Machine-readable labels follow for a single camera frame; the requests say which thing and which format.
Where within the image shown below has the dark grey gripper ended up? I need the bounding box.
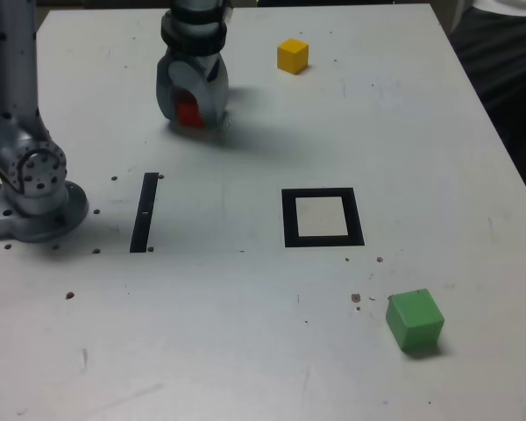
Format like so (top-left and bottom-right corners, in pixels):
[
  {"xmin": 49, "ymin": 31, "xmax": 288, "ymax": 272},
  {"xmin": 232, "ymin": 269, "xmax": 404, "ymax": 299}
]
[{"xmin": 156, "ymin": 46, "xmax": 230, "ymax": 129}]

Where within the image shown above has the red cube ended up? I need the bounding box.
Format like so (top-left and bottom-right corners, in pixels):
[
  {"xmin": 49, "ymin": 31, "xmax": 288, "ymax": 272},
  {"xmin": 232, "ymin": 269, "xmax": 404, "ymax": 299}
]
[{"xmin": 176, "ymin": 89, "xmax": 205, "ymax": 129}]

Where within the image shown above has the yellow cube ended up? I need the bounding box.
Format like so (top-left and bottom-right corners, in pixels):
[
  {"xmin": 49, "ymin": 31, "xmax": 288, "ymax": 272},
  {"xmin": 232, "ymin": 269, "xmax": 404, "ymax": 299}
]
[{"xmin": 276, "ymin": 38, "xmax": 310, "ymax": 75}]

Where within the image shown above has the green cube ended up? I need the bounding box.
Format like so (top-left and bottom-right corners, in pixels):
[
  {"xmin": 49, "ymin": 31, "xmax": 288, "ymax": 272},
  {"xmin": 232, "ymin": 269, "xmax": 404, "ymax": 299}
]
[{"xmin": 385, "ymin": 288, "xmax": 446, "ymax": 353}]

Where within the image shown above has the black tape square outline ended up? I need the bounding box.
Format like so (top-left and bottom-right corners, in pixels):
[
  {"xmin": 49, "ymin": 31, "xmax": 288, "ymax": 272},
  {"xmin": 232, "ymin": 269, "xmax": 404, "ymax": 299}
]
[{"xmin": 281, "ymin": 187, "xmax": 366, "ymax": 249}]

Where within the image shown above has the black tape strip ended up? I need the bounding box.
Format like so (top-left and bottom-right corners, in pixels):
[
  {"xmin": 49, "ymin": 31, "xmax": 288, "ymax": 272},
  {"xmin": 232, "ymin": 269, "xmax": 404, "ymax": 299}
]
[{"xmin": 129, "ymin": 172, "xmax": 160, "ymax": 254}]

